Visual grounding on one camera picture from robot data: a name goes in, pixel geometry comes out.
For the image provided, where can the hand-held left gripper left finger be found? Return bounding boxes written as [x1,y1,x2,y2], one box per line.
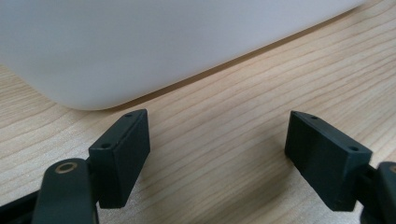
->
[88,108,151,210]

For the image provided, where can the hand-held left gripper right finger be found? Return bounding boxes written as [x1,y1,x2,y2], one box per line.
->
[284,109,374,213]

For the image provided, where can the white plastic storage bin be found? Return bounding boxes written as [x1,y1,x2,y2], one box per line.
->
[0,0,368,112]

